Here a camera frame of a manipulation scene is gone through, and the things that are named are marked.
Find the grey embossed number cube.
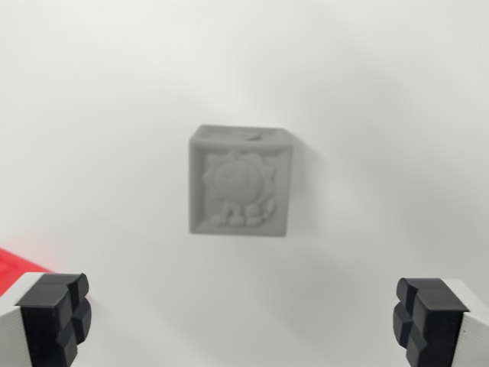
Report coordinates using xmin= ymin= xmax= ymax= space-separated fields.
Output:
xmin=187 ymin=123 xmax=296 ymax=238

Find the red embossed cube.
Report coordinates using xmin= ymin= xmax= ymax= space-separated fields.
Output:
xmin=0 ymin=246 xmax=59 ymax=296

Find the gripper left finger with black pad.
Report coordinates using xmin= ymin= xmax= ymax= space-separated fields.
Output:
xmin=0 ymin=271 xmax=93 ymax=367

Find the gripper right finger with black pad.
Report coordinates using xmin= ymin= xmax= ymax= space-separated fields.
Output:
xmin=392 ymin=277 xmax=489 ymax=367

